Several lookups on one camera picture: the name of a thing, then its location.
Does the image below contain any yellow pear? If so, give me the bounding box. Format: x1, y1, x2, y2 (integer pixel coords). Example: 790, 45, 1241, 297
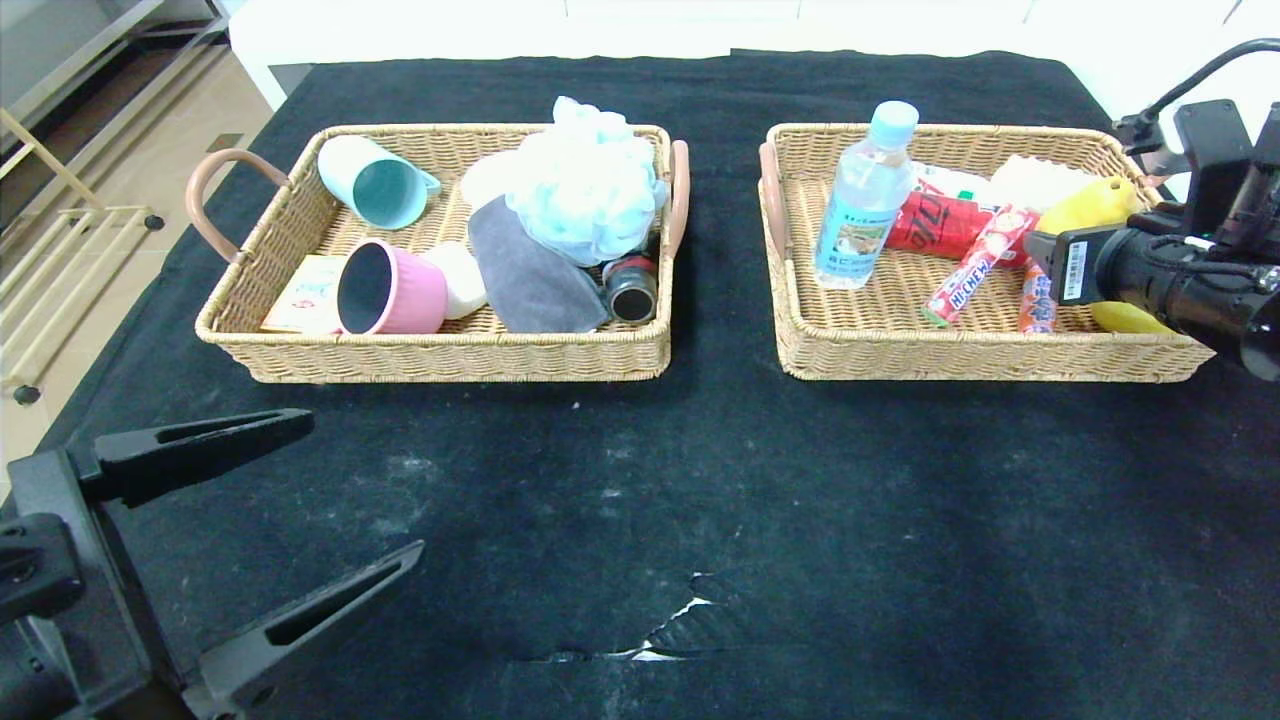
1035, 177, 1141, 237

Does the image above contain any light blue bath pouf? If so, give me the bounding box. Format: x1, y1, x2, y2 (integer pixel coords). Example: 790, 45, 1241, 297
505, 97, 669, 268

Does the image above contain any wicker basket with handles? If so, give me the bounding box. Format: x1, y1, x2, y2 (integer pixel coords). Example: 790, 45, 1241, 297
188, 123, 691, 384
757, 122, 1221, 383

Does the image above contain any white snack packet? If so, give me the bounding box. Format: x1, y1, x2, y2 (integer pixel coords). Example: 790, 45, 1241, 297
912, 162, 1001, 206

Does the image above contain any white soap bar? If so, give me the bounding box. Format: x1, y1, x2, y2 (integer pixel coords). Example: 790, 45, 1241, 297
420, 242, 491, 321

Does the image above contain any red Hi-Chew candy stick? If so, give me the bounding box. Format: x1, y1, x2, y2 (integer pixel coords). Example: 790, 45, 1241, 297
922, 205, 1041, 328

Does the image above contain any brown low shelf unit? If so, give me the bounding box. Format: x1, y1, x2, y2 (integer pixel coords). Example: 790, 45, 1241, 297
0, 0, 231, 151

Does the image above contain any white round dish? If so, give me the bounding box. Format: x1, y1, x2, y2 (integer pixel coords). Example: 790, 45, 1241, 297
460, 152, 533, 213

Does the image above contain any pink pot with handle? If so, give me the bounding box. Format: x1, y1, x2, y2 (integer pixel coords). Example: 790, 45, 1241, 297
335, 240, 449, 336

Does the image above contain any yellow lemon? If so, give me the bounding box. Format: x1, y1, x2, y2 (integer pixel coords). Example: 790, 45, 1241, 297
1088, 300, 1179, 336

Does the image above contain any white side cabinet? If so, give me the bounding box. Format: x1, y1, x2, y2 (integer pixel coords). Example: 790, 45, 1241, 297
228, 0, 346, 111

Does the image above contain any teal plastic cup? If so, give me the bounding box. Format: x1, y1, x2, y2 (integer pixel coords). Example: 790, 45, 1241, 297
318, 136, 444, 232

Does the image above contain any black right camera cable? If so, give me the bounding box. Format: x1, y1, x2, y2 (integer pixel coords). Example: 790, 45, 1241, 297
1138, 38, 1280, 129

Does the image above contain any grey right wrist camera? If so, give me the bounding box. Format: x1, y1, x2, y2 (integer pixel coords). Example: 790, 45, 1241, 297
1115, 98, 1256, 237

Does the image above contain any black and red tube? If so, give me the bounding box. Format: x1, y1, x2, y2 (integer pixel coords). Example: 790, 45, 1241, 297
600, 255, 661, 324

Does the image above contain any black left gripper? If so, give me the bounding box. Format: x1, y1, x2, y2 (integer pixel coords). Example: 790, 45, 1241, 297
0, 408, 425, 720

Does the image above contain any red cola can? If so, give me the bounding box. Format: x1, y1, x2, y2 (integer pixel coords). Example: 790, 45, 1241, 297
885, 192, 1036, 269

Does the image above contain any clear water bottle blue cap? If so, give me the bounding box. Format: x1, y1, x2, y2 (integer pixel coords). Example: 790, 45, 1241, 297
814, 100, 920, 292

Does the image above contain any green card box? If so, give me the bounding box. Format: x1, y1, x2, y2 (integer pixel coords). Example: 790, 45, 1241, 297
262, 255, 347, 334

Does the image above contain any wooden rack on wheels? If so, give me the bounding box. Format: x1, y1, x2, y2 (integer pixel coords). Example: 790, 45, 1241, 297
0, 105, 168, 406

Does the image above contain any orange sausage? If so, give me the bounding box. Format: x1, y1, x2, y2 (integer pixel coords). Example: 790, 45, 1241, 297
1018, 262, 1061, 334

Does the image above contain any grey cloth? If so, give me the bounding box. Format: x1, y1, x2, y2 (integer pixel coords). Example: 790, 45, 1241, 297
468, 197, 609, 334

